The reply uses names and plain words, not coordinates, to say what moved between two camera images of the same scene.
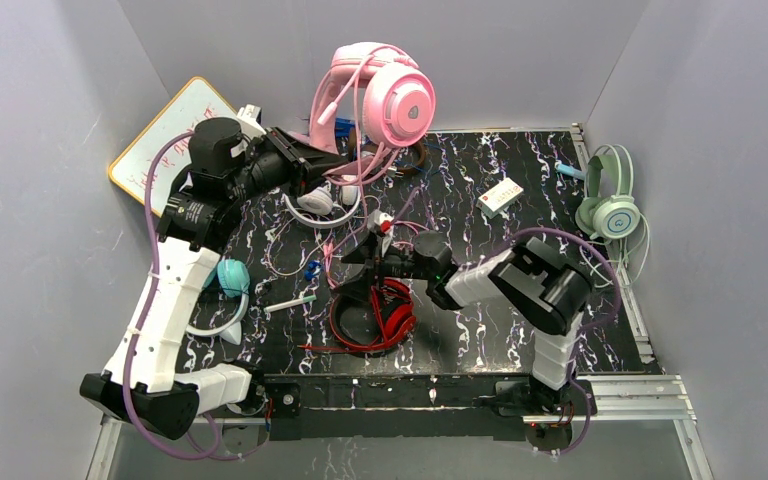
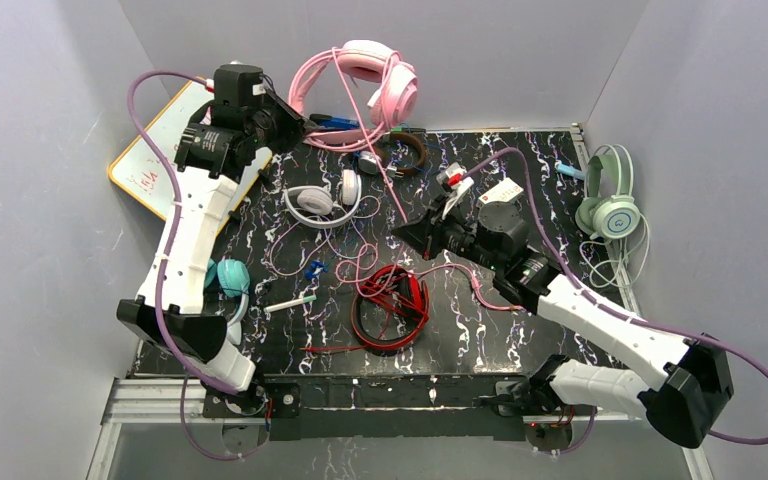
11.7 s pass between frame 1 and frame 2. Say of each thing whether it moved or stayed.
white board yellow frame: stayed
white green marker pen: stayed
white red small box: stayed
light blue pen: stayed
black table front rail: stayed
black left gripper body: moved
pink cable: moved
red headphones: moved
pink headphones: moved
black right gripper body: moved
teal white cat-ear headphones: stayed
